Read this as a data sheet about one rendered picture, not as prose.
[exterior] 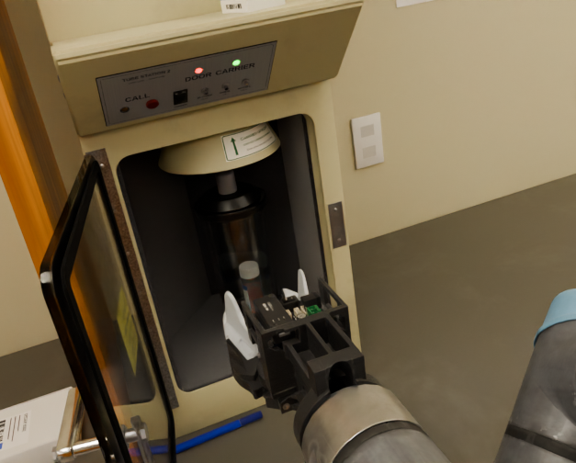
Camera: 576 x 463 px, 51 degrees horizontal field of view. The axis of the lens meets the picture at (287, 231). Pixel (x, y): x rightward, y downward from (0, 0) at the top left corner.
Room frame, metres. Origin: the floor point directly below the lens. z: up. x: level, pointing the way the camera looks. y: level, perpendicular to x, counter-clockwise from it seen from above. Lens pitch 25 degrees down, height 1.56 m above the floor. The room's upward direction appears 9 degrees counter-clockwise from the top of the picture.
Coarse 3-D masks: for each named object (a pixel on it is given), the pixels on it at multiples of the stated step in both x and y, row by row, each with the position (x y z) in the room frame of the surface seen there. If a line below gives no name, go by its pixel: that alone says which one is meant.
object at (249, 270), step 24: (264, 192) 0.84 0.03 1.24; (216, 216) 0.78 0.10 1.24; (264, 216) 0.83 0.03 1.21; (216, 240) 0.80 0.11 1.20; (240, 240) 0.79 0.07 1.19; (264, 240) 0.81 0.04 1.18; (216, 264) 0.81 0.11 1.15; (240, 264) 0.79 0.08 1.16; (264, 264) 0.80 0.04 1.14; (240, 288) 0.79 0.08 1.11; (264, 288) 0.80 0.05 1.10
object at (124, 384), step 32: (96, 192) 0.62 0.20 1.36; (64, 224) 0.45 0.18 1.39; (96, 224) 0.57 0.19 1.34; (96, 256) 0.52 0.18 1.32; (96, 288) 0.48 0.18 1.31; (128, 288) 0.63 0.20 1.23; (96, 320) 0.45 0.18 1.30; (128, 320) 0.58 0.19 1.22; (64, 352) 0.37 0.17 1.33; (96, 352) 0.42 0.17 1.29; (128, 352) 0.53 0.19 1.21; (128, 384) 0.48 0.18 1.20; (96, 416) 0.37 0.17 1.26; (128, 416) 0.45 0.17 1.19; (160, 416) 0.59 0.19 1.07; (160, 448) 0.53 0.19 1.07
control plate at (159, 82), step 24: (240, 48) 0.65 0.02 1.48; (264, 48) 0.66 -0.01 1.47; (144, 72) 0.62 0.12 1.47; (168, 72) 0.63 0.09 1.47; (192, 72) 0.65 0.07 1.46; (216, 72) 0.66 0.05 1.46; (240, 72) 0.68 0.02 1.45; (264, 72) 0.69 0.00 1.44; (120, 96) 0.63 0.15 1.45; (144, 96) 0.65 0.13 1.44; (168, 96) 0.66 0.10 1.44; (192, 96) 0.68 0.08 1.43; (216, 96) 0.69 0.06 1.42; (120, 120) 0.66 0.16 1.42
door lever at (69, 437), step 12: (72, 396) 0.47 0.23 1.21; (72, 408) 0.45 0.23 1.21; (84, 408) 0.46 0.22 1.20; (72, 420) 0.43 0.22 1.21; (60, 432) 0.42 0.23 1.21; (72, 432) 0.42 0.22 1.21; (60, 444) 0.41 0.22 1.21; (72, 444) 0.41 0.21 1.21; (84, 444) 0.40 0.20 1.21; (96, 444) 0.40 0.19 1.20; (60, 456) 0.40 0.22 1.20; (72, 456) 0.40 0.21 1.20
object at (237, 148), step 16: (240, 128) 0.77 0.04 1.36; (256, 128) 0.79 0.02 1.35; (176, 144) 0.78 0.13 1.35; (192, 144) 0.76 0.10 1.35; (208, 144) 0.76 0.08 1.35; (224, 144) 0.76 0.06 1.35; (240, 144) 0.76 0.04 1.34; (256, 144) 0.77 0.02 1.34; (272, 144) 0.79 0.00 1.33; (160, 160) 0.81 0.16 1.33; (176, 160) 0.77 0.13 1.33; (192, 160) 0.76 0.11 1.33; (208, 160) 0.75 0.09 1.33; (224, 160) 0.75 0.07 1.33; (240, 160) 0.75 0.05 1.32; (256, 160) 0.76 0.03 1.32
